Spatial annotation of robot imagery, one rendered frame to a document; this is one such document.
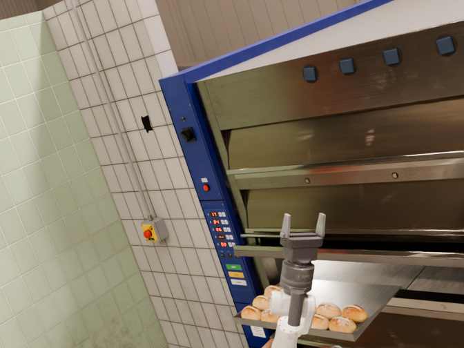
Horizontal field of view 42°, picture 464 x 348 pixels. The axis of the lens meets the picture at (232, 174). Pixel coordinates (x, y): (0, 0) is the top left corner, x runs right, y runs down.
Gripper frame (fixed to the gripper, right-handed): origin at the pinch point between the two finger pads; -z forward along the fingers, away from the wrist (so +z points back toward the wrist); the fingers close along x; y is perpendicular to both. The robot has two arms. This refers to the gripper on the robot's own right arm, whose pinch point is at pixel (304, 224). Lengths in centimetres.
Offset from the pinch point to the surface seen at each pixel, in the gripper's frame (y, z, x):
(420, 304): 20, 37, -65
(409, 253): 8.9, 13.4, -46.0
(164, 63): 116, -34, 5
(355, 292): 44, 42, -55
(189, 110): 99, -17, -1
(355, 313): 25, 41, -42
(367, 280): 48, 40, -63
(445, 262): -2, 13, -51
